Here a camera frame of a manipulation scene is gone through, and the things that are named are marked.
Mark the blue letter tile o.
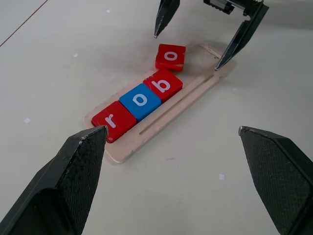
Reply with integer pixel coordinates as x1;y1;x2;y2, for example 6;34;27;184
119;83;162;122

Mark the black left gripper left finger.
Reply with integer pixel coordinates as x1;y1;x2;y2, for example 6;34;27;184
0;125;109;235

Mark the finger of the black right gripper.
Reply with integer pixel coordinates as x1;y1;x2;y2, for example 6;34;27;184
154;0;180;39
215;3;270;71

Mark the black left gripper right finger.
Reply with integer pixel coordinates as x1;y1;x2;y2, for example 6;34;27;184
238;125;313;235

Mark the wooden letter tray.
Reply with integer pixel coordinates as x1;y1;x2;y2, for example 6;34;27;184
84;43;237;164

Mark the red letter tile o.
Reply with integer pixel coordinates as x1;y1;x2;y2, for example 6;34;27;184
155;43;186;72

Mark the red letter tile r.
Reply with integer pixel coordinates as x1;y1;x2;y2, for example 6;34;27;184
91;101;137;144

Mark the red letter tile b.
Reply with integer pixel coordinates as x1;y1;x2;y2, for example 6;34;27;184
143;68;183;103

